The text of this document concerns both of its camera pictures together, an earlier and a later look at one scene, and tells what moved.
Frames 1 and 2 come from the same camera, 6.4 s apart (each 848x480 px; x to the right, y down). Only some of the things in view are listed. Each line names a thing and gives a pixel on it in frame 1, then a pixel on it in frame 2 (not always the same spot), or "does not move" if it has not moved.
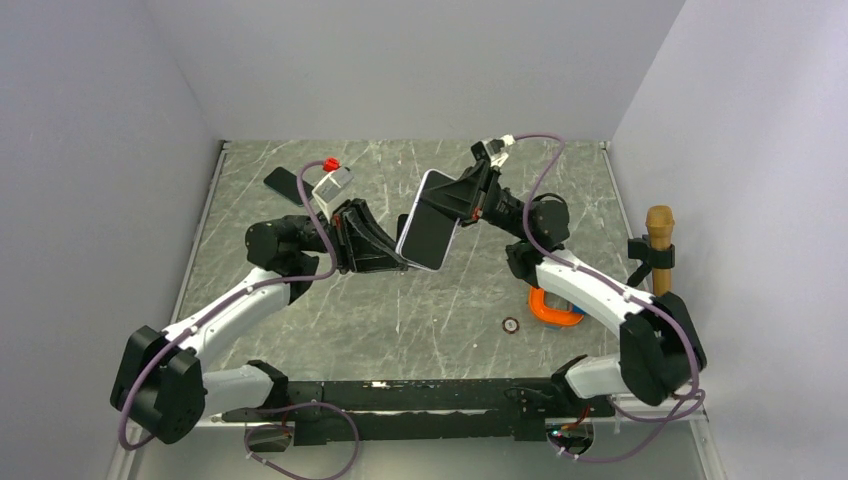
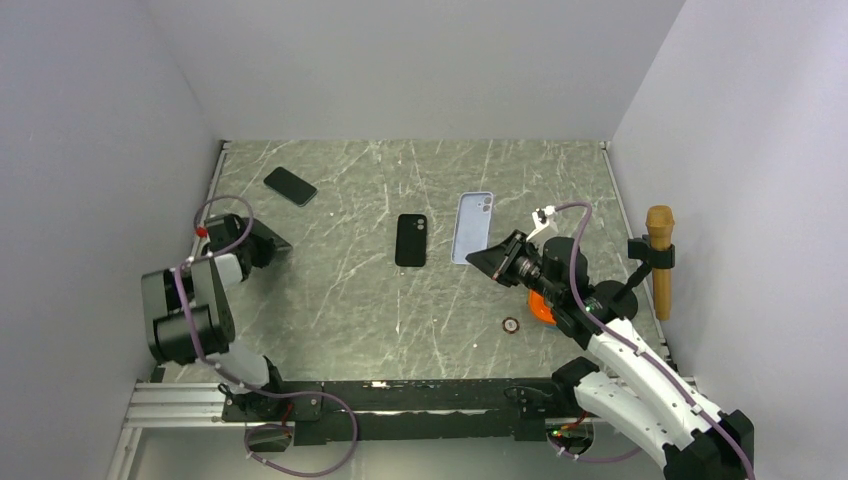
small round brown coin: [510, 325] does not move
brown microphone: [660, 220] does not move
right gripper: [459, 198] -> [497, 261]
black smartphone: [286, 184] does not move
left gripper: [356, 231] -> [269, 245]
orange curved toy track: [536, 299] does not move
